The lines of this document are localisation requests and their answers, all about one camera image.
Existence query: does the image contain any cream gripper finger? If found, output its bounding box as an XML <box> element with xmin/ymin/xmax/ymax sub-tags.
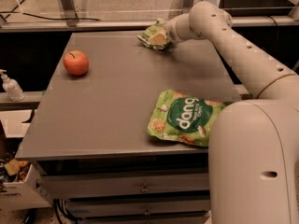
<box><xmin>149</xmin><ymin>32</ymin><xmax>167</xmax><ymax>46</ymax></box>

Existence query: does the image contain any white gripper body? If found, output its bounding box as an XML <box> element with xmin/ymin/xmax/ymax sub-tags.
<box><xmin>165</xmin><ymin>14</ymin><xmax>191</xmax><ymax>43</ymax></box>

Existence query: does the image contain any green jalapeno chip bag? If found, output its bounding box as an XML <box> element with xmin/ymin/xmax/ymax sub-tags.
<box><xmin>137</xmin><ymin>18</ymin><xmax>171</xmax><ymax>50</ymax></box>

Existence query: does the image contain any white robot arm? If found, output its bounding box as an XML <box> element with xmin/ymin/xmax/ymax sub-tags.
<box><xmin>165</xmin><ymin>1</ymin><xmax>299</xmax><ymax>224</ymax></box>

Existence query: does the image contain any green dang rice chips bag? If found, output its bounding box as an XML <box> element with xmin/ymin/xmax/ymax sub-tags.
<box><xmin>147</xmin><ymin>90</ymin><xmax>229</xmax><ymax>147</ymax></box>

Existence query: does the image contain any red apple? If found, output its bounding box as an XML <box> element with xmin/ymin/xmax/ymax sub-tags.
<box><xmin>64</xmin><ymin>50</ymin><xmax>89</xmax><ymax>76</ymax></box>

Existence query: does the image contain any grey drawer cabinet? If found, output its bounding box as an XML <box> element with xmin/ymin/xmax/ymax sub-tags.
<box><xmin>17</xmin><ymin>32</ymin><xmax>238</xmax><ymax>224</ymax></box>

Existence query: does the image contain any white pump bottle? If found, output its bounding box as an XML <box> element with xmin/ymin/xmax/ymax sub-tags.
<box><xmin>0</xmin><ymin>69</ymin><xmax>25</xmax><ymax>102</ymax></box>

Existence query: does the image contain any white cardboard box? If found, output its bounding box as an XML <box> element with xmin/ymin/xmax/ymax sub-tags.
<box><xmin>0</xmin><ymin>109</ymin><xmax>52</xmax><ymax>212</ymax></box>

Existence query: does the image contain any black cable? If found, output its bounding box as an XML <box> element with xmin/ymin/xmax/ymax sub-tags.
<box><xmin>0</xmin><ymin>0</ymin><xmax>101</xmax><ymax>22</ymax></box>

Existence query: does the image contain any top drawer metal handle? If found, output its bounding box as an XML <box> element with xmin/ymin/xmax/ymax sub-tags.
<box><xmin>140</xmin><ymin>183</ymin><xmax>150</xmax><ymax>193</ymax></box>

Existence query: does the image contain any drawer metal handle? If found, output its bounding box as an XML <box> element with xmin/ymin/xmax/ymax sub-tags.
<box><xmin>143</xmin><ymin>208</ymin><xmax>151</xmax><ymax>216</ymax></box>
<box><xmin>140</xmin><ymin>183</ymin><xmax>150</xmax><ymax>193</ymax></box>

